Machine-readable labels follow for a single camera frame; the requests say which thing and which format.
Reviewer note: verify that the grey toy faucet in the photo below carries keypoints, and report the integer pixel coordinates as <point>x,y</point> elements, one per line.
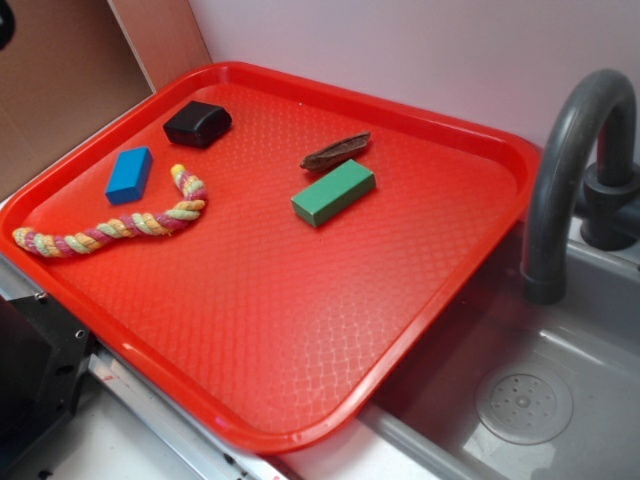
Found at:
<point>587,171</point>

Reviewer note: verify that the red plastic tray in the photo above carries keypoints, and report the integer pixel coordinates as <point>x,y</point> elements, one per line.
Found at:
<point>269,331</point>

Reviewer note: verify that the silver aluminium rail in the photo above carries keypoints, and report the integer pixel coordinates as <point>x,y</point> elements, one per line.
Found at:
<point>123,429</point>

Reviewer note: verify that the brown seed pod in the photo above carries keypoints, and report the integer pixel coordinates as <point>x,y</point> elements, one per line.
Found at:
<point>336,153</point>

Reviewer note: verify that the grey plastic sink basin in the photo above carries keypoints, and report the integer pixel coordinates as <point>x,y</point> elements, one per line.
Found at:
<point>590,339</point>

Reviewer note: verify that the sink drain strainer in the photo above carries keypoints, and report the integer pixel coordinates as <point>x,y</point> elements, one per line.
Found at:
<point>524,404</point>

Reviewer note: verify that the green rectangular block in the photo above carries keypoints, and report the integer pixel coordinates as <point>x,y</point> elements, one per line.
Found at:
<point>333,193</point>

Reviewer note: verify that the brown cardboard box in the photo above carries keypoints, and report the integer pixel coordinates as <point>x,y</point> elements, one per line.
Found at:
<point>69,68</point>

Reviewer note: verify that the black rounded block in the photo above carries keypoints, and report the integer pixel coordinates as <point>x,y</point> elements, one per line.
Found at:
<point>198,125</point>

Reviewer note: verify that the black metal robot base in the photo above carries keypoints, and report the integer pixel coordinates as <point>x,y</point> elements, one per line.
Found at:
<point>44,354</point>

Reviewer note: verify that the blue rectangular block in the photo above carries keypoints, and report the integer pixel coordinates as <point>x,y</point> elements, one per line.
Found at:
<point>129,176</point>

